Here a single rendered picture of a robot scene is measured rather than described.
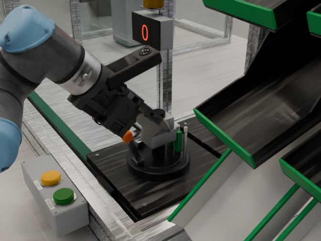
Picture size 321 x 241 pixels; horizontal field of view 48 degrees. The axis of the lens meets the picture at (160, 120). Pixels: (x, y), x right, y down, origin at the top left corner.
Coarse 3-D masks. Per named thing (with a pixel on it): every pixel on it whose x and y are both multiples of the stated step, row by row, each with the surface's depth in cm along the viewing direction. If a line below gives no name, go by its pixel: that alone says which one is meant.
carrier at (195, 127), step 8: (184, 120) 97; (192, 120) 97; (192, 128) 94; (200, 128) 94; (192, 136) 91; (200, 136) 90; (208, 136) 90; (200, 144) 89; (208, 144) 87; (216, 144) 87; (224, 144) 87; (216, 152) 85; (224, 152) 84
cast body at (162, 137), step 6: (162, 114) 74; (168, 114) 76; (168, 120) 74; (174, 126) 79; (162, 132) 75; (168, 132) 76; (174, 132) 77; (156, 138) 75; (162, 138) 76; (168, 138) 77; (174, 138) 78; (150, 144) 75; (156, 144) 75; (162, 144) 76
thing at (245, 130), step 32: (288, 32) 52; (256, 64) 52; (288, 64) 53; (320, 64) 51; (224, 96) 52; (256, 96) 51; (288, 96) 48; (320, 96) 42; (224, 128) 49; (256, 128) 47; (288, 128) 42; (256, 160) 42
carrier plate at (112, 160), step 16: (192, 144) 87; (96, 160) 81; (112, 160) 81; (192, 160) 81; (208, 160) 81; (112, 176) 76; (128, 176) 76; (192, 176) 76; (128, 192) 72; (144, 192) 72; (160, 192) 72; (176, 192) 72; (144, 208) 68; (160, 208) 69
